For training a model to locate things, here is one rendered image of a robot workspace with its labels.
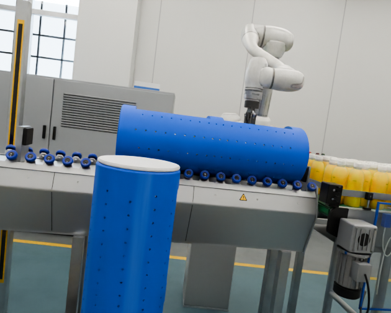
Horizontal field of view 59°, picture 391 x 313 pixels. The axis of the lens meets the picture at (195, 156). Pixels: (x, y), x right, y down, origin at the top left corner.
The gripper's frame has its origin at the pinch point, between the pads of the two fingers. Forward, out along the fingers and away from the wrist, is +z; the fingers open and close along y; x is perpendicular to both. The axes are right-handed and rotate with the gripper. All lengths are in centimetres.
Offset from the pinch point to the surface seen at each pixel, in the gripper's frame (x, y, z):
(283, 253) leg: 22, 15, 52
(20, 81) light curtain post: -117, -25, -16
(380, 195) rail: 59, 26, 17
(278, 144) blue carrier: 9.3, 18.7, -0.8
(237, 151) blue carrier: -9.6, 19.6, 4.4
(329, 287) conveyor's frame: 67, -13, 81
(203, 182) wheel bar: -22.3, 16.5, 20.7
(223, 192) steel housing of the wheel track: -12.8, 17.5, 23.9
